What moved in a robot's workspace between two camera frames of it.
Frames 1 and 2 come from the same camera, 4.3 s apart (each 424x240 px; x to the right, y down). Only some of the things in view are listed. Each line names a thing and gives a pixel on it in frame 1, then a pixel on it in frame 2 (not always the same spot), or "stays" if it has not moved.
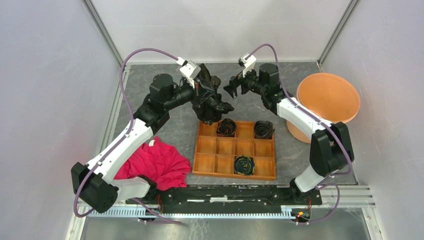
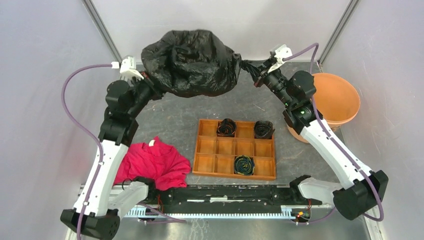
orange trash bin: x=331 y=96 stays
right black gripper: x=235 y=81 -> x=264 y=73
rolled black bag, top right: x=263 y=129 stays
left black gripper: x=202 y=93 -> x=148 y=80
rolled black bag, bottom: x=244 y=165 stays
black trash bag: x=209 y=104 -> x=194 y=63
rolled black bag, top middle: x=226 y=127 stays
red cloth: x=158 y=160 stays
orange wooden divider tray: x=215 y=155 stays
